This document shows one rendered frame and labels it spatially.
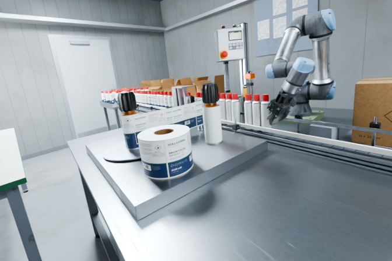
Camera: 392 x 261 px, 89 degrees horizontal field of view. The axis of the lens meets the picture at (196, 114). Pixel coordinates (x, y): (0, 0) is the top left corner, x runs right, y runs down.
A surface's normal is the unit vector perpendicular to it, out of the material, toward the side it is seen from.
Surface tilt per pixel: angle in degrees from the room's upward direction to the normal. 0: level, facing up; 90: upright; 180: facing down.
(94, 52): 90
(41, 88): 90
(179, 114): 90
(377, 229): 0
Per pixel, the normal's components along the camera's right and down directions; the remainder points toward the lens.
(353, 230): -0.10, -0.97
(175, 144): 0.48, 0.14
